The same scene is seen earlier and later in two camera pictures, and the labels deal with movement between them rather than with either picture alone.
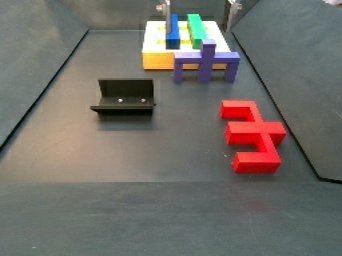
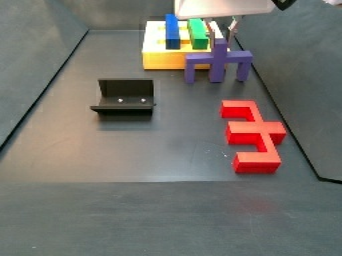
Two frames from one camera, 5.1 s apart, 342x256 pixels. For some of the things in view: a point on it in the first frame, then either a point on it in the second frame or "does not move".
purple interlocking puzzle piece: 206,61 → 219,60
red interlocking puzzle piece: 260,133 does not move
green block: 197,30 does not move
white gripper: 236,7 → 196,9
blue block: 173,37 does not move
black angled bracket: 125,97 does not move
